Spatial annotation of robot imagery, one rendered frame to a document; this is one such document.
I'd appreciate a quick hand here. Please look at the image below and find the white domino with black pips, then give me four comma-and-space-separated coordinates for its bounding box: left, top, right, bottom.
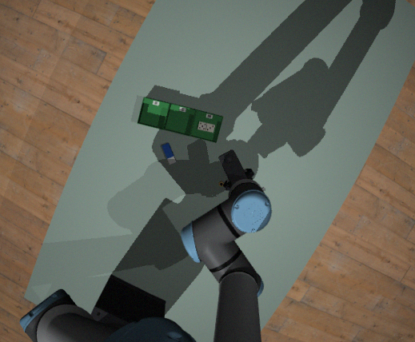
198, 121, 215, 133

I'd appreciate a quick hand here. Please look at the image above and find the green rack of three bins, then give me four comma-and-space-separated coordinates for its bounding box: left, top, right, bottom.
137, 97, 223, 142

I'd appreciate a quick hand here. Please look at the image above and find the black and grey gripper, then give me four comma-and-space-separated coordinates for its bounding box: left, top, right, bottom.
223, 169, 254, 190

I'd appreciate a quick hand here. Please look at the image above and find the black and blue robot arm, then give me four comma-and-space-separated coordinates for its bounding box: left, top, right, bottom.
20, 149, 272, 342

